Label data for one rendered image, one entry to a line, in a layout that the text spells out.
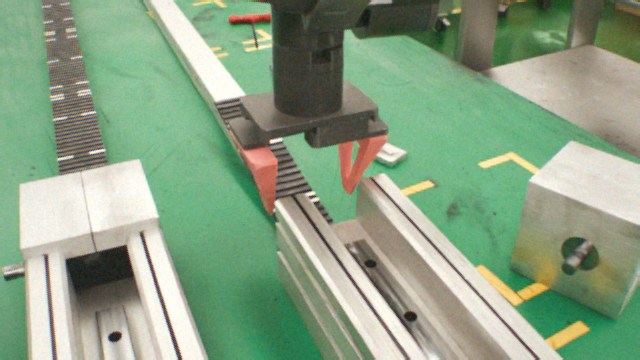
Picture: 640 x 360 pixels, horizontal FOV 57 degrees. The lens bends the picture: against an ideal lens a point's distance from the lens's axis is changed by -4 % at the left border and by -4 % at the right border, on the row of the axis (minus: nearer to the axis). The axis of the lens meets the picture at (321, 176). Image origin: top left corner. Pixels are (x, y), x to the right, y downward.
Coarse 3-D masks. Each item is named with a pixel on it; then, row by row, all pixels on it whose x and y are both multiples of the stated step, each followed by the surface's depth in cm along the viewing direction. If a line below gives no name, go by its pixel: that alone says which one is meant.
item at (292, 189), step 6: (282, 186) 62; (288, 186) 62; (294, 186) 62; (300, 186) 63; (306, 186) 62; (276, 192) 62; (282, 192) 61; (288, 192) 61; (294, 192) 61; (300, 192) 62; (306, 192) 62; (276, 198) 61
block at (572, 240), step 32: (576, 160) 51; (608, 160) 51; (544, 192) 48; (576, 192) 47; (608, 192) 47; (544, 224) 49; (576, 224) 47; (608, 224) 45; (512, 256) 53; (544, 256) 51; (576, 256) 47; (608, 256) 46; (576, 288) 50; (608, 288) 47
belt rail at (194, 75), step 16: (144, 0) 121; (160, 0) 113; (160, 16) 105; (176, 16) 105; (176, 32) 97; (192, 32) 97; (176, 48) 96; (192, 48) 91; (208, 48) 91; (192, 64) 86; (208, 64) 86; (192, 80) 88; (208, 80) 81; (224, 80) 81; (208, 96) 79; (224, 96) 77; (240, 96) 77; (224, 128) 74
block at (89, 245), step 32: (32, 192) 47; (64, 192) 47; (96, 192) 47; (128, 192) 47; (32, 224) 44; (64, 224) 44; (96, 224) 44; (128, 224) 44; (160, 224) 45; (32, 256) 42; (96, 256) 46; (128, 256) 47
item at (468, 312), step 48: (384, 192) 49; (288, 240) 47; (336, 240) 44; (384, 240) 48; (432, 240) 44; (288, 288) 50; (336, 288) 40; (384, 288) 44; (432, 288) 42; (480, 288) 40; (336, 336) 41; (384, 336) 36; (432, 336) 40; (480, 336) 38; (528, 336) 36
